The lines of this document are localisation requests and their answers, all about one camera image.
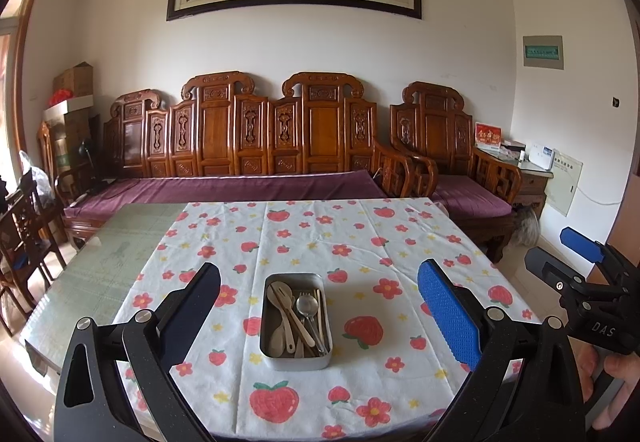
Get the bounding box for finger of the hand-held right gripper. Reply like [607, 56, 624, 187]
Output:
[559, 226, 626, 284]
[524, 246, 593, 318]

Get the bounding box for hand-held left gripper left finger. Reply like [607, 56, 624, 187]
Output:
[52, 262, 222, 442]

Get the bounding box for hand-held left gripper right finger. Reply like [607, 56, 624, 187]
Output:
[417, 258, 587, 442]

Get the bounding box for white plastic fork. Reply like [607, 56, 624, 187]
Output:
[277, 283, 307, 353]

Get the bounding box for metal fork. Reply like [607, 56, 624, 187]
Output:
[295, 289, 321, 355]

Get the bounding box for rectangular metal tin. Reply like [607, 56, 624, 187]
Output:
[259, 273, 333, 371]

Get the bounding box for large metal spoon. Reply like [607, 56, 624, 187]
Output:
[296, 296, 326, 355]

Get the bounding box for light wooden chopstick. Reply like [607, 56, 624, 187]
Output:
[314, 289, 329, 354]

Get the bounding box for person's right hand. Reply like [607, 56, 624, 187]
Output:
[575, 344, 640, 433]

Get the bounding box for grey fluffy duster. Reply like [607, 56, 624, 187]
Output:
[512, 207, 541, 247]

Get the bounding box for wooden side table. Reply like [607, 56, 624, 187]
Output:
[472, 144, 555, 223]

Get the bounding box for white device box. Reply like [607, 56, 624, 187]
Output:
[525, 144, 555, 170]

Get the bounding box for strawberry print tablecloth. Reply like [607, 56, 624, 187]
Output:
[112, 197, 543, 440]

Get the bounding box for red desk card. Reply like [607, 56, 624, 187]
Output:
[474, 122, 502, 149]

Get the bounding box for carved wooden armchair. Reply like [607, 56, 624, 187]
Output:
[390, 81, 523, 263]

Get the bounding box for long carved wooden sofa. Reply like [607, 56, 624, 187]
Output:
[62, 70, 438, 248]

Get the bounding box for dark wooden dining chair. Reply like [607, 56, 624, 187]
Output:
[0, 169, 68, 323]

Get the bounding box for black desk lamp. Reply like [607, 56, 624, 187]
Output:
[75, 139, 108, 195]

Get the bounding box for stacked cardboard boxes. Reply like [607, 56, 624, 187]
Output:
[47, 112, 101, 173]

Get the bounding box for clear plastic bag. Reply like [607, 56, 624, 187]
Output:
[17, 149, 53, 203]

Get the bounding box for white box with red filling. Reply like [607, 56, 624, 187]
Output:
[42, 89, 96, 123]

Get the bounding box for brown cardboard box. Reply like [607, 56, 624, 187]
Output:
[52, 62, 95, 98]

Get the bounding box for white cable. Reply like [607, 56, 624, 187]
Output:
[575, 186, 623, 207]

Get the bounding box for white wall panel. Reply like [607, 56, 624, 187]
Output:
[544, 148, 584, 217]

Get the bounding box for grey electrical wall box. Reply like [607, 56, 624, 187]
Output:
[522, 35, 564, 70]

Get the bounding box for wooden door frame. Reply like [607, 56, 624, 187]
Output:
[0, 0, 46, 173]

